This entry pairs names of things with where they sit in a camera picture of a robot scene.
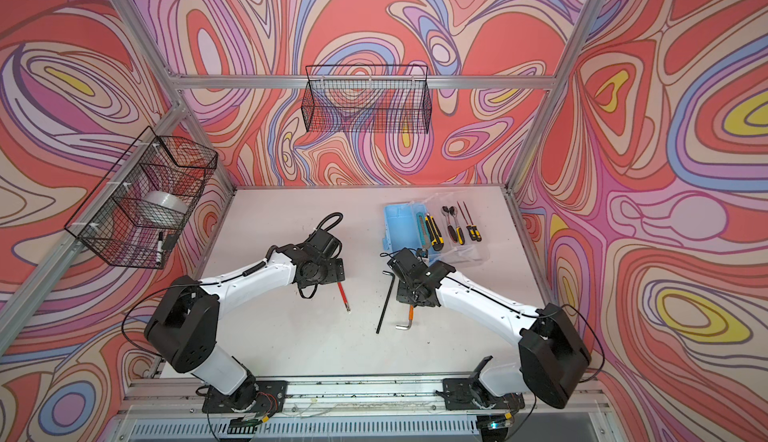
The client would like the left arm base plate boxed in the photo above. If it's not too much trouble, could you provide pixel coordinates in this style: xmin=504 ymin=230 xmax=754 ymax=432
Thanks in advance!
xmin=202 ymin=379 xmax=288 ymax=416

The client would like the back wire basket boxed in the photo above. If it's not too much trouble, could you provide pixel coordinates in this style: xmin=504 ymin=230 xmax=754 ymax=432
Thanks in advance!
xmin=301 ymin=64 xmax=432 ymax=135

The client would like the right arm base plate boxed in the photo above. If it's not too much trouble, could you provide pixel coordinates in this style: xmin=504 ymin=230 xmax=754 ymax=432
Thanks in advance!
xmin=435 ymin=377 xmax=526 ymax=414

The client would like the silver tape roll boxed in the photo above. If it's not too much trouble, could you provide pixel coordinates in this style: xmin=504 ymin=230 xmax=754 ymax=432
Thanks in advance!
xmin=143 ymin=190 xmax=188 ymax=213

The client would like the teal utility knife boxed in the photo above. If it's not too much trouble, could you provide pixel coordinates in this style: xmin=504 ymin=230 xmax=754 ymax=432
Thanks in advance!
xmin=416 ymin=212 xmax=431 ymax=251

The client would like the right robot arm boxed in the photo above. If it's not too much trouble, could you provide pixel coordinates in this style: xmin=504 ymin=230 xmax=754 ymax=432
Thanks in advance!
xmin=387 ymin=249 xmax=592 ymax=410

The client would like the red hex key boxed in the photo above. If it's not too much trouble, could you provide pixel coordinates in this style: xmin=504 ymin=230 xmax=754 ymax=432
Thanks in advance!
xmin=337 ymin=282 xmax=351 ymax=313

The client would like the orange black screwdriver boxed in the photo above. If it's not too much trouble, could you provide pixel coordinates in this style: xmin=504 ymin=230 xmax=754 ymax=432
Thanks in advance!
xmin=457 ymin=201 xmax=480 ymax=242

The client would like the yellow black utility knife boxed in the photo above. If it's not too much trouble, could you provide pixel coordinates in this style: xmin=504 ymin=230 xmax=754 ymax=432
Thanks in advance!
xmin=425 ymin=213 xmax=444 ymax=252

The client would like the black marker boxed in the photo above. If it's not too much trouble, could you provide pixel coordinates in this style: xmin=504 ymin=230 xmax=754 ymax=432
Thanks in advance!
xmin=155 ymin=231 xmax=164 ymax=267

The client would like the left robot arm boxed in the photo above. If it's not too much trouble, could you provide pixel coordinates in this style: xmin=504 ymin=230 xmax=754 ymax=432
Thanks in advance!
xmin=120 ymin=211 xmax=345 ymax=413

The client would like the blue plastic tool box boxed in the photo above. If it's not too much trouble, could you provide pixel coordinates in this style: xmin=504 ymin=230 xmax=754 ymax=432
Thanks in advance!
xmin=382 ymin=192 xmax=490 ymax=266

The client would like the wire basket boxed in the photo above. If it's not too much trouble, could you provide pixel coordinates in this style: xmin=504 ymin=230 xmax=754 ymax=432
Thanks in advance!
xmin=64 ymin=128 xmax=218 ymax=269
xmin=301 ymin=64 xmax=432 ymax=135

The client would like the aluminium front rail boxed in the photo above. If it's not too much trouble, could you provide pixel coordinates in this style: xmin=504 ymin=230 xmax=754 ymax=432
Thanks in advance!
xmin=105 ymin=374 xmax=628 ymax=441

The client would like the left wire basket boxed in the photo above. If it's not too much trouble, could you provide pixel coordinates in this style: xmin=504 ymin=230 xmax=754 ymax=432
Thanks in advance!
xmin=64 ymin=128 xmax=218 ymax=269

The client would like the black hex key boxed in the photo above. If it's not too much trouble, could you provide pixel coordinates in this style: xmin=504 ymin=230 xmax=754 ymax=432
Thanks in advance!
xmin=375 ymin=270 xmax=397 ymax=335

